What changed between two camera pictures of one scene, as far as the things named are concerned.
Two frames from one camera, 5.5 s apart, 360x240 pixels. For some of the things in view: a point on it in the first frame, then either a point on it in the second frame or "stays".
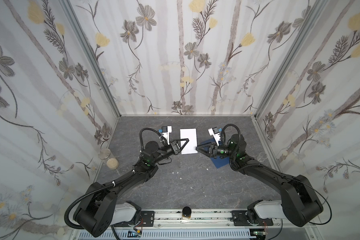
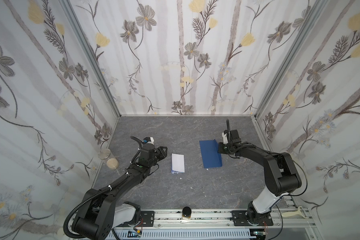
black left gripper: (175, 147) to (160, 152)
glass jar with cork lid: (112, 162) stays
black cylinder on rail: (186, 212) stays
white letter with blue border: (190, 147) to (177, 163)
